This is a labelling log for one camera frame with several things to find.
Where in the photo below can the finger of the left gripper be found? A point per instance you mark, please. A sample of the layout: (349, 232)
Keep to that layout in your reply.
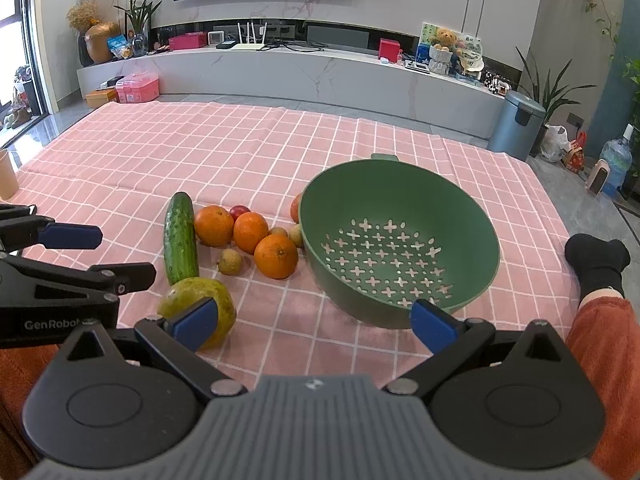
(27, 283)
(25, 232)

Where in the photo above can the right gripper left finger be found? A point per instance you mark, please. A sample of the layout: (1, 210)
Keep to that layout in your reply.
(169, 344)

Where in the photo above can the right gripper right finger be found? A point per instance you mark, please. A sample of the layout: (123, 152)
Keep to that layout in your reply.
(453, 344)

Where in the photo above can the yellow-green mango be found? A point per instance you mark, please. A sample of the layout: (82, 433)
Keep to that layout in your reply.
(220, 299)

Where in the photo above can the green cucumber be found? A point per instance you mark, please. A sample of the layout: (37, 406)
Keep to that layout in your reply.
(179, 240)

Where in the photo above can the brown longan front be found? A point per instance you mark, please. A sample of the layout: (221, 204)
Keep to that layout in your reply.
(230, 262)

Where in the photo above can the brown longan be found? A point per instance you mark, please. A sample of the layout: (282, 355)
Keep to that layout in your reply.
(230, 262)
(295, 234)
(277, 230)

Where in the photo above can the orange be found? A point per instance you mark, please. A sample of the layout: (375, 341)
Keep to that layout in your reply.
(213, 226)
(249, 229)
(276, 256)

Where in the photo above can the orange front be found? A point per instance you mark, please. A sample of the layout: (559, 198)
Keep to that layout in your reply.
(276, 256)

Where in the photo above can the beige cup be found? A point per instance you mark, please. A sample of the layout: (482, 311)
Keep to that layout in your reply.
(8, 181)

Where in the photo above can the green colander bowl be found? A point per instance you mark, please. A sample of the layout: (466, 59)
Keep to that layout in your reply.
(380, 234)

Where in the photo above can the red cherry tomato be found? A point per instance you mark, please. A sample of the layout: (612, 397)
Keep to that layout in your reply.
(238, 210)

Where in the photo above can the pink checkered tablecloth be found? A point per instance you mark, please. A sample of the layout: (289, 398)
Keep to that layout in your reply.
(118, 167)

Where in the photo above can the orange trouser leg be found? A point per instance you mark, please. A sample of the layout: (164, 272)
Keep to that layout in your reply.
(604, 340)

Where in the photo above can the orange cardboard box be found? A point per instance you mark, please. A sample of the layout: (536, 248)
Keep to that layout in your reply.
(97, 98)

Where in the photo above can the black sock foot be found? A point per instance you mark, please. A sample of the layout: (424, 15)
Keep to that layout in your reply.
(598, 264)

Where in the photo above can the red apple behind bowl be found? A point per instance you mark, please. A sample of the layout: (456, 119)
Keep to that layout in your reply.
(294, 208)

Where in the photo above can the pink storage box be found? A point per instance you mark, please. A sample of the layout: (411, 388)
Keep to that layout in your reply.
(138, 88)

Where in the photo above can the blue-grey trash bin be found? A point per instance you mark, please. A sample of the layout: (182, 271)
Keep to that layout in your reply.
(518, 125)

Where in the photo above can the gold vase dried flowers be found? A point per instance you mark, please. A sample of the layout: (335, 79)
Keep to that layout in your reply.
(93, 32)

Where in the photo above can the marble tv console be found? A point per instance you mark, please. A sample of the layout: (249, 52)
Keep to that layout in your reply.
(331, 77)

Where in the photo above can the water bottle jug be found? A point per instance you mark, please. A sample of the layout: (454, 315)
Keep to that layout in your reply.
(618, 155)

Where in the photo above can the potted plant glass vase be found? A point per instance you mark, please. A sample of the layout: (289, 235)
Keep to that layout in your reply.
(139, 15)

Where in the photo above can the magenta flat box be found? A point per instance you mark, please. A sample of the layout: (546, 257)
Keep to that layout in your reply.
(189, 41)

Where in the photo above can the potted green plant right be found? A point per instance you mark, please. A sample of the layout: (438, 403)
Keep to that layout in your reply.
(548, 92)

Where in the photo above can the white wifi router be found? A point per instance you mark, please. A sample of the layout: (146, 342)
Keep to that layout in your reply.
(251, 36)

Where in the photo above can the red box on shelf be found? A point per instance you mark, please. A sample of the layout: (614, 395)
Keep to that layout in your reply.
(389, 50)

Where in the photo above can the teddy bear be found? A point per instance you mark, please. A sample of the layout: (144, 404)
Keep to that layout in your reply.
(444, 40)

